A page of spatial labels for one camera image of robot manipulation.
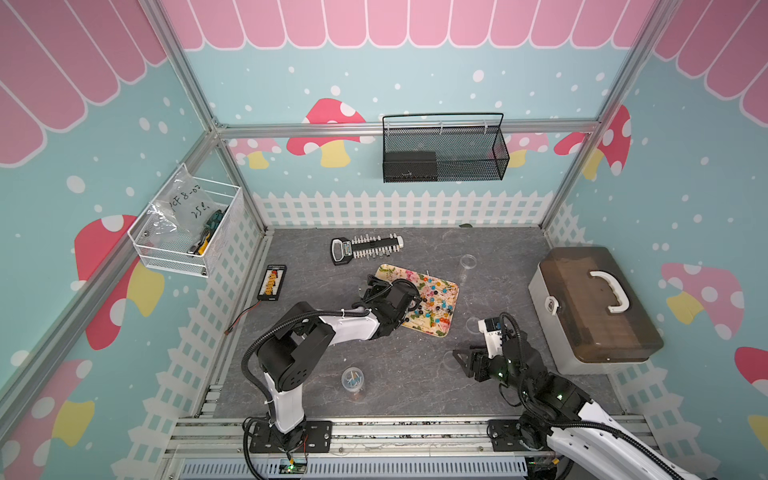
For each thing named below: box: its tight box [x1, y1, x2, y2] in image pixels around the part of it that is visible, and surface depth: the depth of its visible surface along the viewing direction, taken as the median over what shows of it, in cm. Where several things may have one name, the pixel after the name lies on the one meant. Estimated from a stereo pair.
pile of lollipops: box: [404, 271, 457, 327], surface depth 99 cm
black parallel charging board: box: [257, 264, 287, 301], surface depth 104 cm
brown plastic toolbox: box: [528, 246, 664, 375], surface depth 81 cm
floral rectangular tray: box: [374, 264, 460, 338], surface depth 99 cm
